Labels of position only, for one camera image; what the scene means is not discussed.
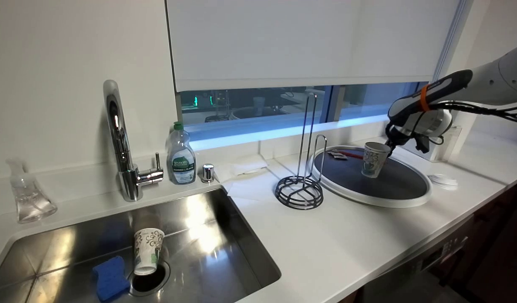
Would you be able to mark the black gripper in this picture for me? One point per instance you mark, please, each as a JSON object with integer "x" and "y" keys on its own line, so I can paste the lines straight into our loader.
{"x": 410, "y": 129}

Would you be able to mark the printed white paper cup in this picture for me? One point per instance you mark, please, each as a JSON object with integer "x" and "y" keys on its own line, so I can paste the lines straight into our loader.
{"x": 376, "y": 161}

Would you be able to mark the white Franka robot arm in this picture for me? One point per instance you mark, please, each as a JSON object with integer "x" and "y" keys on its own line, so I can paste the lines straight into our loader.
{"x": 494, "y": 80}

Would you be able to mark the patterned paper cup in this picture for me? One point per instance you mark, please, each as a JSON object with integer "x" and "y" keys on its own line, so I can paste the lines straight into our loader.
{"x": 149, "y": 249}

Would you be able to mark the white tissue box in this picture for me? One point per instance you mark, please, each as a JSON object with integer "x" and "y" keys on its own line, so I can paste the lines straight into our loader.
{"x": 435, "y": 154}

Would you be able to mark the round dark turntable tray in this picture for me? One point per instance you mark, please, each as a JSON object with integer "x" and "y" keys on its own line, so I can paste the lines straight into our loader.
{"x": 359, "y": 181}

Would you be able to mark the small paper sugar packet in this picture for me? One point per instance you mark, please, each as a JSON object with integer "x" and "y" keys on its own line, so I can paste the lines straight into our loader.
{"x": 342, "y": 156}
{"x": 332, "y": 154}

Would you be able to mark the white roller blind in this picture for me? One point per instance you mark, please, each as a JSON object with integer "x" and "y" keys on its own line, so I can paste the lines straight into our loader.
{"x": 302, "y": 38}

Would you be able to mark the window glass pane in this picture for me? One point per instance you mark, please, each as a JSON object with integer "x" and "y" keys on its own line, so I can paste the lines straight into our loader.
{"x": 258, "y": 111}

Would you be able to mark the small chrome sink knob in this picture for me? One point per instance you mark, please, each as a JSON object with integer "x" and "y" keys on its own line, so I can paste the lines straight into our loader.
{"x": 206, "y": 171}

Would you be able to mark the stainless steel sink basin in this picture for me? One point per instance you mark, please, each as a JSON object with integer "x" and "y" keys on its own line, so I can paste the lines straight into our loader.
{"x": 213, "y": 245}

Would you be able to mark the clear dish soap bottle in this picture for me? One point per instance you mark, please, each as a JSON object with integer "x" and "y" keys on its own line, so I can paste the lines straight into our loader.
{"x": 182, "y": 159}

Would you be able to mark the chrome kitchen faucet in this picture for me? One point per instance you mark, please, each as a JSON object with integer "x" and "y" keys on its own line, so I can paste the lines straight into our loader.
{"x": 123, "y": 151}

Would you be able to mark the blue sponge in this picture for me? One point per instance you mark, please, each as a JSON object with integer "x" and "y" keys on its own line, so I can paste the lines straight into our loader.
{"x": 110, "y": 277}

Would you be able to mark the clear glass vase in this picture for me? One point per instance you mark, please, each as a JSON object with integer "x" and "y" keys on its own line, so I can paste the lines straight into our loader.
{"x": 31, "y": 198}

